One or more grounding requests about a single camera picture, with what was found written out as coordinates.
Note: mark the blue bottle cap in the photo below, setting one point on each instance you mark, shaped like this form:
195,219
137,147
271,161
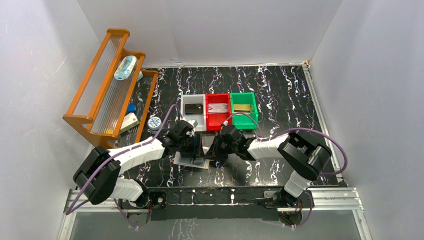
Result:
131,108

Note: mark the silver card in red bin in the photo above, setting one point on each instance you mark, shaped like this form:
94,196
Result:
218,106

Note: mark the beige leather card holder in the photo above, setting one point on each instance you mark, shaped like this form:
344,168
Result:
192,164

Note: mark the dark grey card in holder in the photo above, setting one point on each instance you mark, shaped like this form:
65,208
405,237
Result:
200,162

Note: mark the blue white round tin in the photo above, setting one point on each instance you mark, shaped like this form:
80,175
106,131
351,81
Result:
154,123

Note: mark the white red small box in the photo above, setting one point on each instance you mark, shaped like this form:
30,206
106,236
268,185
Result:
129,121

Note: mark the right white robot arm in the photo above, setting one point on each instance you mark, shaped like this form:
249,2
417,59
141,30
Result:
302,151

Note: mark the gold card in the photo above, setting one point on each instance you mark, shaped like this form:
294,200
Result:
243,110
242,106

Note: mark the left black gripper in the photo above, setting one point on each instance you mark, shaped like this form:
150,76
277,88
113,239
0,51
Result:
193,144

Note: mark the red plastic bin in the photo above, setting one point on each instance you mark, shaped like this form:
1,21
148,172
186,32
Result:
214,121

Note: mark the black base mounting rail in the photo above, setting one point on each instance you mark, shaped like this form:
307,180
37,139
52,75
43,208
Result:
242,202

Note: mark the gold card in green bin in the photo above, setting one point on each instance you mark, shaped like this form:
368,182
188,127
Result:
242,106

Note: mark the black card in white bin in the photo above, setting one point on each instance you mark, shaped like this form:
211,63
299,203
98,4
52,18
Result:
193,109

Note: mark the wooden three-tier shelf rack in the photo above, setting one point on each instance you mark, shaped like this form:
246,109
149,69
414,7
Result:
100,104

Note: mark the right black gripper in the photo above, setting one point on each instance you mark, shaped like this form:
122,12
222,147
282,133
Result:
214,153

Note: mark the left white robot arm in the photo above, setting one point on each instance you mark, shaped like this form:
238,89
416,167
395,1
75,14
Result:
99,176

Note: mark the green plastic bin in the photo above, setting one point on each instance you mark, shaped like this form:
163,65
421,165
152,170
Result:
247,121

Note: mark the white plastic bin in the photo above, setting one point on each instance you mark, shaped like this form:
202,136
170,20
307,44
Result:
200,119

